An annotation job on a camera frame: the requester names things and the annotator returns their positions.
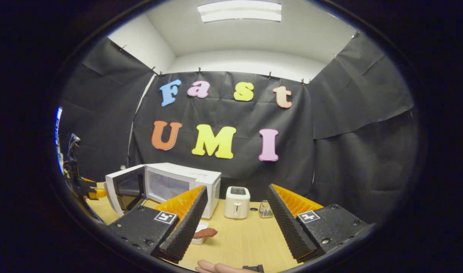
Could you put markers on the small white dish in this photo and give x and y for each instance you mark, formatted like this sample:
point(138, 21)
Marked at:
point(201, 226)

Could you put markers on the reddish brown meat slice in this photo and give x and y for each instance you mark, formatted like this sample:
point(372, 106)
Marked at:
point(205, 232)

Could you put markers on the white toaster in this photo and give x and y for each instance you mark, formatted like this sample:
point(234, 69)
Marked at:
point(237, 203)

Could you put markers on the black backdrop cloth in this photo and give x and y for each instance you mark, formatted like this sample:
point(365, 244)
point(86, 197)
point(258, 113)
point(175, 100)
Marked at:
point(349, 151)

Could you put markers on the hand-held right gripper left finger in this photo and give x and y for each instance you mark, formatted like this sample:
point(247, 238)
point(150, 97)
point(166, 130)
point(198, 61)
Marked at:
point(186, 227)

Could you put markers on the ceiling light panel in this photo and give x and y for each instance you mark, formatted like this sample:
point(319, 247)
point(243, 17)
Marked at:
point(239, 11)

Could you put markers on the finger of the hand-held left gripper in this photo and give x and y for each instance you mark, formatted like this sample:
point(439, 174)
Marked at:
point(98, 193)

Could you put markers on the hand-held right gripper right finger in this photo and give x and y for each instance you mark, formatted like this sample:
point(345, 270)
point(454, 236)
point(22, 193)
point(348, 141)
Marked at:
point(290, 227)

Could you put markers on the white microwave oven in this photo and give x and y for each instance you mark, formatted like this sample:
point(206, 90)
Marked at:
point(170, 172)

